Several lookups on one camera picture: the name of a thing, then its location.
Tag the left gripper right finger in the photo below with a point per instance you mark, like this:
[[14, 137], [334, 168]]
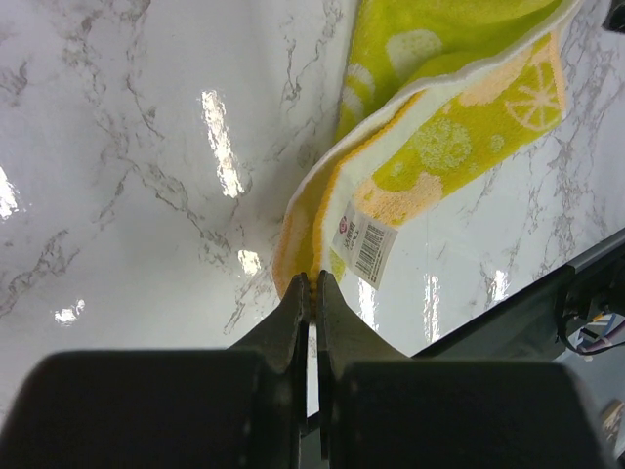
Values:
[[378, 408]]

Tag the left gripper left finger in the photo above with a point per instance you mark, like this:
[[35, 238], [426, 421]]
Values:
[[239, 407]]

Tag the yellow green patterned towel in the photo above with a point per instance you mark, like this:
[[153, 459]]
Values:
[[435, 93]]

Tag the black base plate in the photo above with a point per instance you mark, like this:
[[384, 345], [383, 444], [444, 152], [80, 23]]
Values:
[[577, 307]]

